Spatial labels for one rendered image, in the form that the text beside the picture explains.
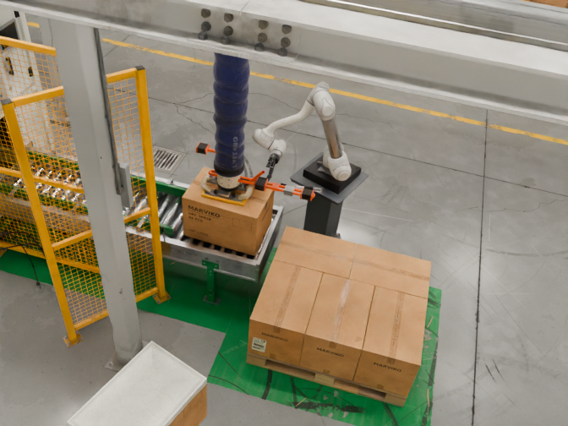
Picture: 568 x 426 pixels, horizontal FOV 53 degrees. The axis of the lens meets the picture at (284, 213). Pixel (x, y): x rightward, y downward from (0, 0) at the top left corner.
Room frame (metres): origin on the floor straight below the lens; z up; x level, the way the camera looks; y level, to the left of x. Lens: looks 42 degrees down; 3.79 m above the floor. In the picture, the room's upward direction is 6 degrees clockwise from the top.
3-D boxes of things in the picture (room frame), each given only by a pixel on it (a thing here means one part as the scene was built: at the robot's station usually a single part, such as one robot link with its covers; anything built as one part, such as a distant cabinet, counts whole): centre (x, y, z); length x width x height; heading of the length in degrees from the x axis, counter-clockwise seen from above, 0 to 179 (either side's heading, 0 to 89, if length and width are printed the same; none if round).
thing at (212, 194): (3.22, 0.46, 0.98); 0.34 x 0.10 x 0.05; 80
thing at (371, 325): (2.82, -0.53, 0.34); 1.20 x 1.00 x 0.40; 79
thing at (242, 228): (3.30, 0.43, 0.75); 0.60 x 0.40 x 0.40; 76
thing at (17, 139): (2.72, 1.21, 1.05); 0.87 x 0.10 x 2.10; 131
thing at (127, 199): (2.48, 0.99, 1.62); 0.20 x 0.05 x 0.30; 79
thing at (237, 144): (3.31, 0.44, 1.68); 0.22 x 0.22 x 1.04
